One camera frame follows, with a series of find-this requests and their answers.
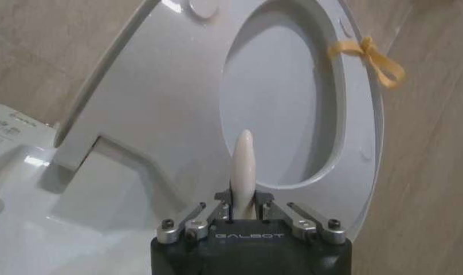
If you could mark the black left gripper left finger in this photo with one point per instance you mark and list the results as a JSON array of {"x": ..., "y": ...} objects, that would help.
[{"x": 199, "y": 212}]

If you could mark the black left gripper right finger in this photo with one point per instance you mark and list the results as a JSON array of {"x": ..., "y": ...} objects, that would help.
[{"x": 300, "y": 214}]

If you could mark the white toilet body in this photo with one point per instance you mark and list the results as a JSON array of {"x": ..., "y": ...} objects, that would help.
[{"x": 55, "y": 209}]

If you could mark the white toilet lid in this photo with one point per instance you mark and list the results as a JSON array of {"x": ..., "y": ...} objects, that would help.
[{"x": 270, "y": 109}]

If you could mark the white toilet seat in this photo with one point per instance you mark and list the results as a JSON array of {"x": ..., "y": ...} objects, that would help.
[{"x": 169, "y": 94}]

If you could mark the yellow ribbon bow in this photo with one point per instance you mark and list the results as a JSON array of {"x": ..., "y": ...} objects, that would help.
[{"x": 380, "y": 64}]

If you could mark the printed instruction label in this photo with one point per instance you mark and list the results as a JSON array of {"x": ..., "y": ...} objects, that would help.
[{"x": 1, "y": 126}]

